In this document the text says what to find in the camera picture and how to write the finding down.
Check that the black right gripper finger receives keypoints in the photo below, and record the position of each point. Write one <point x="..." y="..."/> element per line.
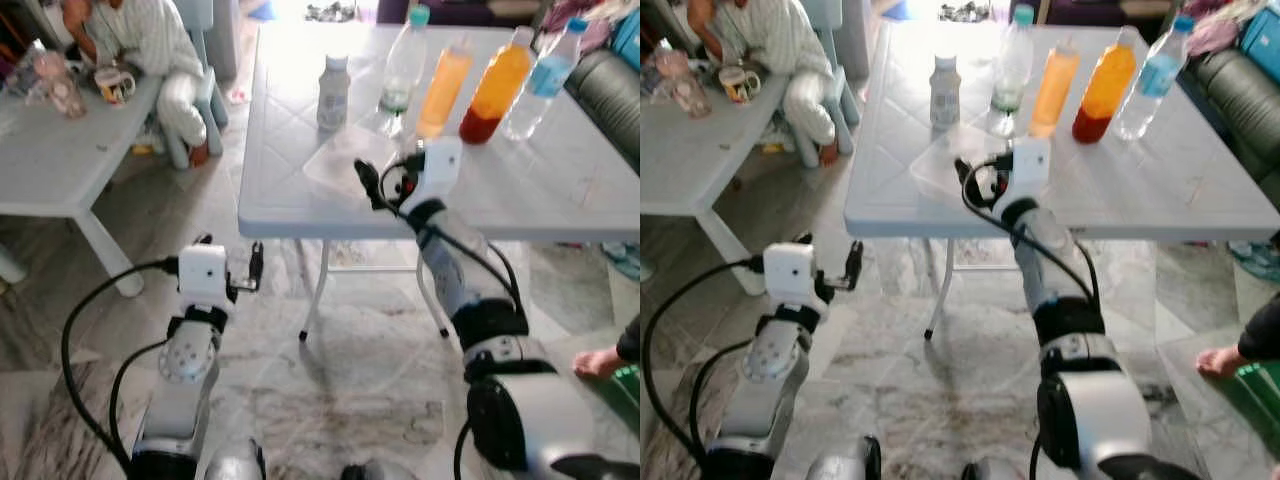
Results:
<point x="967" y="182"/>
<point x="370" y="182"/>

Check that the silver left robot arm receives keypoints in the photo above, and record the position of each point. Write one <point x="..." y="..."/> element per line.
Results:
<point x="765" y="385"/>
<point x="185" y="380"/>

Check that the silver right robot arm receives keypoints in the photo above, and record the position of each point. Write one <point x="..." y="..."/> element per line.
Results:
<point x="500" y="330"/>
<point x="1075" y="330"/>

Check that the clear plastic sheet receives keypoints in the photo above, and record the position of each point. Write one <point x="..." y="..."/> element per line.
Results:
<point x="335" y="160"/>
<point x="940" y="150"/>

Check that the small white milk bottle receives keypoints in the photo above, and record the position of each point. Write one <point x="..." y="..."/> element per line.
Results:
<point x="333" y="95"/>
<point x="945" y="95"/>

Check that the slim orange drink bottle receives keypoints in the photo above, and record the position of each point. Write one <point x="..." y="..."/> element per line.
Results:
<point x="1054" y="95"/>
<point x="444" y="95"/>

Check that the clear bottle with teal cap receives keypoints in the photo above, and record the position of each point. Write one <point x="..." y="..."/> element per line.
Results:
<point x="404" y="70"/>
<point x="1012" y="70"/>

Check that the wide orange red drink bottle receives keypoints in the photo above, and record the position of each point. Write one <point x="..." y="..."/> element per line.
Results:
<point x="497" y="90"/>
<point x="1105" y="90"/>

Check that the large white plastic table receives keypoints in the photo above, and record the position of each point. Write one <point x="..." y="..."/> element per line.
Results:
<point x="1150" y="190"/>
<point x="540" y="190"/>

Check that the small white plastic table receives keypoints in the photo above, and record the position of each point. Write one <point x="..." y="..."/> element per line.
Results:
<point x="60" y="160"/>
<point x="690" y="160"/>

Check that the pale blue plastic chair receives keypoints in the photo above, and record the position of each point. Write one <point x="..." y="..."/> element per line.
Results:
<point x="210" y="100"/>
<point x="838" y="95"/>

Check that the printed ceramic mug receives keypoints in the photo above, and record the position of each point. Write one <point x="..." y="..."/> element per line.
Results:
<point x="112" y="85"/>
<point x="738" y="85"/>

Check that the clear bottle with blue label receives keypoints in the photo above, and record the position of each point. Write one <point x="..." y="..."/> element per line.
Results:
<point x="1155" y="80"/>
<point x="545" y="80"/>

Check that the blue slippers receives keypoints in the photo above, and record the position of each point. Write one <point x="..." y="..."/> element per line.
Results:
<point x="1255" y="260"/>
<point x="622" y="262"/>

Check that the clear glass jar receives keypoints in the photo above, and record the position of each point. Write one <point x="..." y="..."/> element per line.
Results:
<point x="685" y="85"/>
<point x="60" y="85"/>

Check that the seated person in striped clothes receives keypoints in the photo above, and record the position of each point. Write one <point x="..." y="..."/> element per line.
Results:
<point x="150" y="40"/>
<point x="775" y="40"/>

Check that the dark leather sofa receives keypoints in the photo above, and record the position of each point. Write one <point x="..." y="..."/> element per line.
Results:
<point x="605" y="100"/>
<point x="1240" y="110"/>

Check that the right robot leg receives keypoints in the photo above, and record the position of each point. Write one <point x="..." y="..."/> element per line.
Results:
<point x="990" y="470"/>
<point x="375" y="472"/>

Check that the green plastic item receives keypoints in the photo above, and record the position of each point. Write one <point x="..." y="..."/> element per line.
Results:
<point x="625" y="395"/>
<point x="1262" y="395"/>

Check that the barefoot person in black trousers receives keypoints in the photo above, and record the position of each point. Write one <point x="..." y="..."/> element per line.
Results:
<point x="598" y="362"/>
<point x="1225" y="362"/>

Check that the pink cloth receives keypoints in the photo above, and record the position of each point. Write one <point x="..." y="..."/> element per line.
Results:
<point x="1215" y="28"/>
<point x="600" y="25"/>

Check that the teal blue bag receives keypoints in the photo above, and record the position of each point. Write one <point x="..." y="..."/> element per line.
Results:
<point x="1262" y="40"/>
<point x="628" y="40"/>

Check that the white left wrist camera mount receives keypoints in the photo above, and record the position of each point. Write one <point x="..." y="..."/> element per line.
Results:
<point x="790" y="272"/>
<point x="203" y="275"/>

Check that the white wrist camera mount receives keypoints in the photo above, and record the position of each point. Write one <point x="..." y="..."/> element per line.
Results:
<point x="790" y="272"/>
<point x="1032" y="168"/>
<point x="442" y="168"/>
<point x="203" y="275"/>

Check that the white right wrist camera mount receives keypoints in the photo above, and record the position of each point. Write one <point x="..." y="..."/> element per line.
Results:
<point x="442" y="168"/>
<point x="1032" y="168"/>

